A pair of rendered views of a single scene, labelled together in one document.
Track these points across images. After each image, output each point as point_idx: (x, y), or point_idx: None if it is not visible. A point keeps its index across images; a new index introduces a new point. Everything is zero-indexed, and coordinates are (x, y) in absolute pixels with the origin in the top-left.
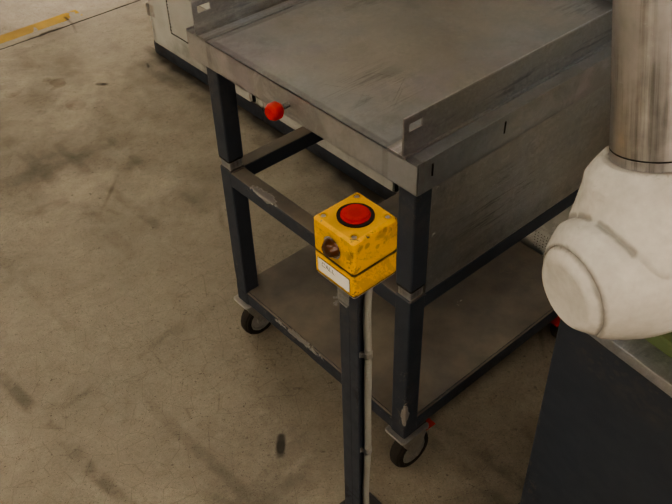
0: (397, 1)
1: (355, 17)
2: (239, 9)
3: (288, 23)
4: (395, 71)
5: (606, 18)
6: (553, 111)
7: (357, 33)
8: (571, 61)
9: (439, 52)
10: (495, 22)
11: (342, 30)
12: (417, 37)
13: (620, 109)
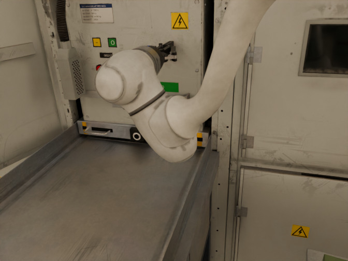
0: (73, 183)
1: (50, 204)
2: None
3: (1, 226)
4: (97, 240)
5: (201, 162)
6: (200, 226)
7: (56, 217)
8: (195, 192)
9: (118, 213)
10: (138, 179)
11: (45, 218)
12: (98, 206)
13: None
